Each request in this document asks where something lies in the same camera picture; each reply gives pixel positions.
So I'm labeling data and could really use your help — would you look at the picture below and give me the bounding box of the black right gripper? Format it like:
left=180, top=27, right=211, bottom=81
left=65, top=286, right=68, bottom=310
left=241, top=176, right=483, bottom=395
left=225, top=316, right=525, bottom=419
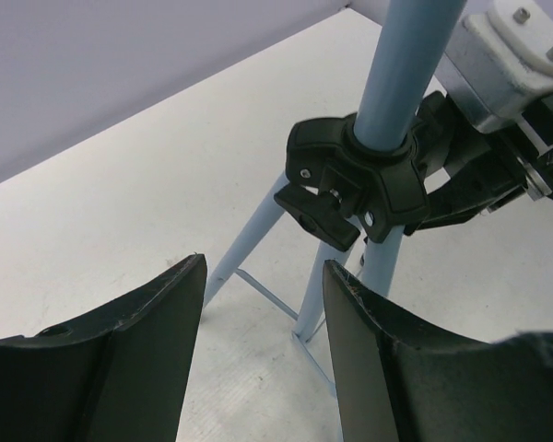
left=404, top=91, right=553, bottom=236

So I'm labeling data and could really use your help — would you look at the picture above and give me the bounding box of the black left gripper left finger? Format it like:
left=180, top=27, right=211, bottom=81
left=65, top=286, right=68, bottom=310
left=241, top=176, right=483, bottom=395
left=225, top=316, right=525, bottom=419
left=0, top=254, right=207, bottom=441

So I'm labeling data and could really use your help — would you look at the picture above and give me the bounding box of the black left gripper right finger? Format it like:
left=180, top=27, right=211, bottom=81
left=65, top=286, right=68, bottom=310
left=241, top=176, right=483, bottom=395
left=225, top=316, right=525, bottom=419
left=323, top=261, right=553, bottom=441

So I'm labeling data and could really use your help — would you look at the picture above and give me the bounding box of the light blue music stand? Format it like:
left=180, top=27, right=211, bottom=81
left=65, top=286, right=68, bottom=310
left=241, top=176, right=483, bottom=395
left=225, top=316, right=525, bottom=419
left=205, top=1, right=465, bottom=345

